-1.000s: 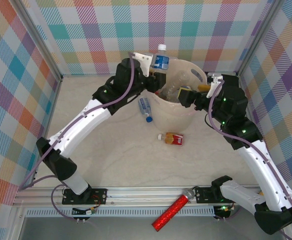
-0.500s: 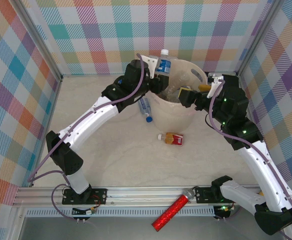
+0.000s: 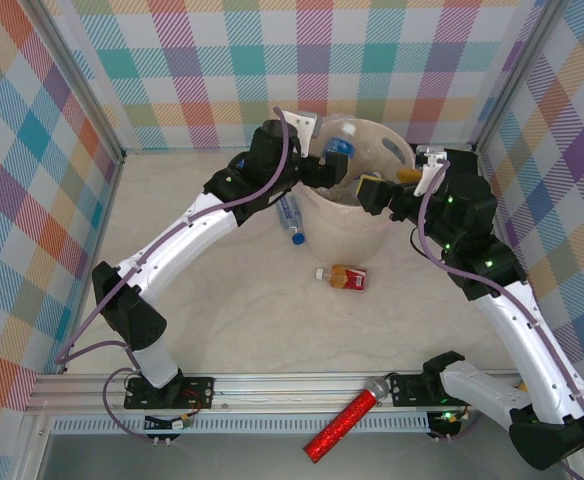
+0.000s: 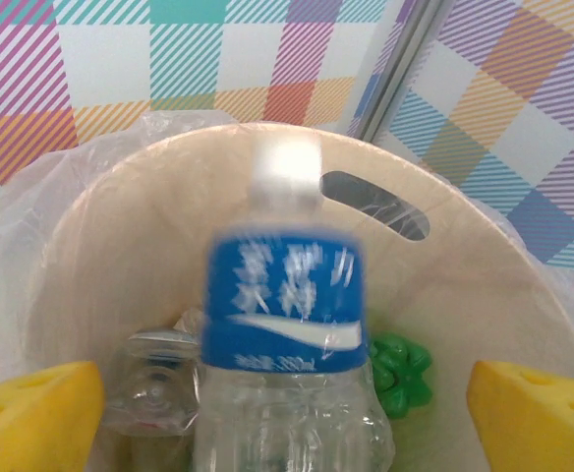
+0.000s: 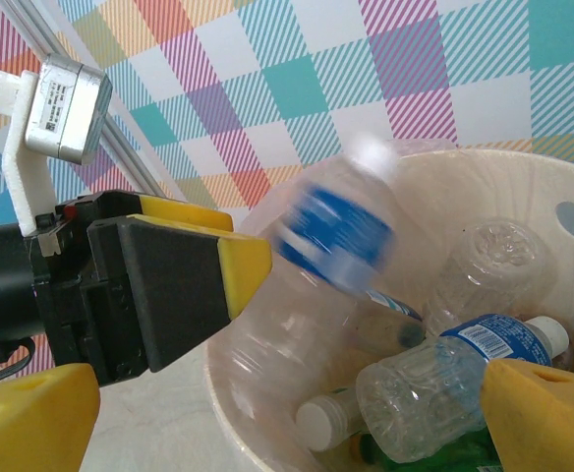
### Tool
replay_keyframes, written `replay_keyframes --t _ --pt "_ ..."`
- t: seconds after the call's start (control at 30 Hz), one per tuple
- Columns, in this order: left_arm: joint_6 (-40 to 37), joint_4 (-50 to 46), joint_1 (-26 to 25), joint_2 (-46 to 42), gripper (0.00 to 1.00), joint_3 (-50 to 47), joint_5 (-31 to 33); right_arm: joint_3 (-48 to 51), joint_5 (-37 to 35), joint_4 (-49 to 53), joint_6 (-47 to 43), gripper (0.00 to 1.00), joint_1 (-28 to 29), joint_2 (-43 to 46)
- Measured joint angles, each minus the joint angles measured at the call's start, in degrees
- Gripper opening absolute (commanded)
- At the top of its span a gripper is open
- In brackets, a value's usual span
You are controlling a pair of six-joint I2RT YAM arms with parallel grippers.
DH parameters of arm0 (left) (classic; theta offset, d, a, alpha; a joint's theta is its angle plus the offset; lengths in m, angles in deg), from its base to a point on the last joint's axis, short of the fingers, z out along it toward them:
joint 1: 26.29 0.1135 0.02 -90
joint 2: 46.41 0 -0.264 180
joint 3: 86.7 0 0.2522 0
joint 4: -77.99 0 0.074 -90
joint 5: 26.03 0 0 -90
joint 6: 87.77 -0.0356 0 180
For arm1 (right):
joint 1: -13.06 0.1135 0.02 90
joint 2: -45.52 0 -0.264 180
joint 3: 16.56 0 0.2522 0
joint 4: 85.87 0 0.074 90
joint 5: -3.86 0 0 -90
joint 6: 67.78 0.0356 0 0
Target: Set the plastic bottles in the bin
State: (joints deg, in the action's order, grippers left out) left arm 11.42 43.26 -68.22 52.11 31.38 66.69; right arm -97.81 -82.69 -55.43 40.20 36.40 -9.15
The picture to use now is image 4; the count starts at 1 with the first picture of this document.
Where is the clear bottle blue label white cap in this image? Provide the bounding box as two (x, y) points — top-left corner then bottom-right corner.
(191, 135), (396, 472)

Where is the beige round bin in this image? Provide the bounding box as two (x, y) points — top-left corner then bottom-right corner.
(26, 122), (574, 472)

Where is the clear plastic bottle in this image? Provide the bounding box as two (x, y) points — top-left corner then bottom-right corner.
(102, 307), (204, 472)

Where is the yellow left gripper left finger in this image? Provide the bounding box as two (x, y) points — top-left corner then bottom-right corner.
(0, 360), (106, 472)

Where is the green bottle orange cap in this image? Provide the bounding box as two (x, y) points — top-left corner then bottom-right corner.
(368, 331), (434, 420)

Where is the aluminium frame post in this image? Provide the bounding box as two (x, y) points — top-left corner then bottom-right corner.
(353, 0), (454, 145)

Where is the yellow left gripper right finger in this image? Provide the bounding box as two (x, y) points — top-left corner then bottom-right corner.
(466, 358), (574, 472)

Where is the clear plastic bin liner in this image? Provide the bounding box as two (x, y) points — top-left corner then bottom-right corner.
(0, 110), (574, 472)

